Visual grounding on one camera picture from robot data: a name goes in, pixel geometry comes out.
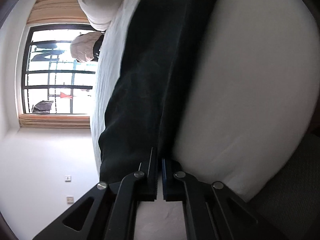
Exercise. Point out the left beige curtain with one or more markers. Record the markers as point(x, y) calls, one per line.
point(54, 121)

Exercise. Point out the white bed sheet mattress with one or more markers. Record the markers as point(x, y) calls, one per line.
point(253, 117)

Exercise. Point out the window with black bars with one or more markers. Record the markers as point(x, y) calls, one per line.
point(51, 76)

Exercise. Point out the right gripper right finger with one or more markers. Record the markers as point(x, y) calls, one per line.
point(210, 211)

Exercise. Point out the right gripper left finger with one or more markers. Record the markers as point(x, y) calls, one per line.
point(107, 211)

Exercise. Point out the white puffer jacket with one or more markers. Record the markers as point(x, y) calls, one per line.
point(86, 47)

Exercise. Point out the right beige curtain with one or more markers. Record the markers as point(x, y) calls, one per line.
point(56, 11)

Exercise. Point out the black jeans pants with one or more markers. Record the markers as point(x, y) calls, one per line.
point(160, 58)

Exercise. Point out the white wall socket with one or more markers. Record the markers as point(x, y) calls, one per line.
point(70, 199)

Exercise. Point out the beige curtain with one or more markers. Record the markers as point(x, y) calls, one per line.
point(54, 121)
point(56, 11)

